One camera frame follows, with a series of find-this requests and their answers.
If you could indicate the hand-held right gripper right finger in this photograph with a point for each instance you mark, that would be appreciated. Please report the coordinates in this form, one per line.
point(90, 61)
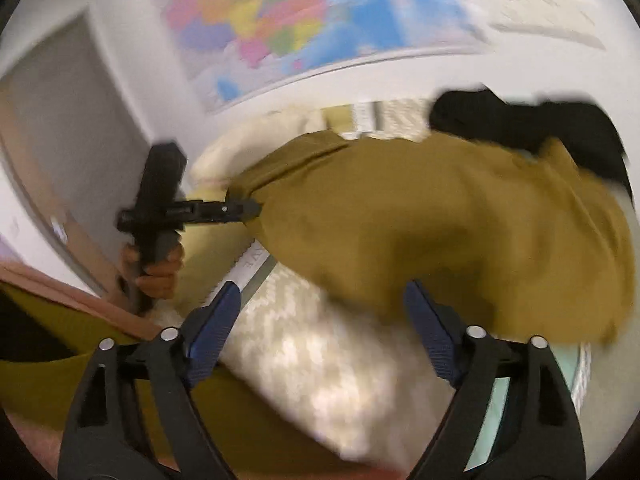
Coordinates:
point(432, 330)

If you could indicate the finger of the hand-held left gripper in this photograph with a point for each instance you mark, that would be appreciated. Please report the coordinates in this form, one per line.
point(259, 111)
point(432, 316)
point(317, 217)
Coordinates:
point(220, 211)

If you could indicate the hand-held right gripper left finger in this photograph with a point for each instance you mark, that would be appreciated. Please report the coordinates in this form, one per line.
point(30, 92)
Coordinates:
point(215, 330)

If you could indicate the mustard brown jacket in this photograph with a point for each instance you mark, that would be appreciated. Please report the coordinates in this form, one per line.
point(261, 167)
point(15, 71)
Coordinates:
point(400, 220)

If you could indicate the person's left hand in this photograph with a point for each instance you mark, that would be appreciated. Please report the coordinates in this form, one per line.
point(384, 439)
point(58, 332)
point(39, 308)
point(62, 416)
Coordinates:
point(160, 280)

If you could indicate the cream pillow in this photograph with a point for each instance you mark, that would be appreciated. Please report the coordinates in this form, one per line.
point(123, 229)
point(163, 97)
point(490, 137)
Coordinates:
point(240, 150)

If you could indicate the pale patterned blanket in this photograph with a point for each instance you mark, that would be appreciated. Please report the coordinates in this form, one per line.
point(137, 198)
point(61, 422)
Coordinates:
point(310, 350)

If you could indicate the grey door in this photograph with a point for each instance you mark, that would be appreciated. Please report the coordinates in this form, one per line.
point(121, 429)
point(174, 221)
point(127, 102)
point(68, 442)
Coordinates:
point(60, 125)

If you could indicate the mustard yellow cloth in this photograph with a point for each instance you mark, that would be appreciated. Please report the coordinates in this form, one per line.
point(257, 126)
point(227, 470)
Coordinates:
point(40, 380)

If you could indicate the black garment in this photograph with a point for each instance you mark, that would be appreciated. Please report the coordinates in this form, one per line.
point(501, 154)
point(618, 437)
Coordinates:
point(550, 125)

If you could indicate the colourful wall map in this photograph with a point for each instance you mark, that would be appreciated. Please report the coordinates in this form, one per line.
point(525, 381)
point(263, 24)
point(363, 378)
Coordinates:
point(300, 20)

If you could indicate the white wall notice sheet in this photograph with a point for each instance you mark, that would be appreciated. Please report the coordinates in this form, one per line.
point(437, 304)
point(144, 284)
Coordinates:
point(545, 15)

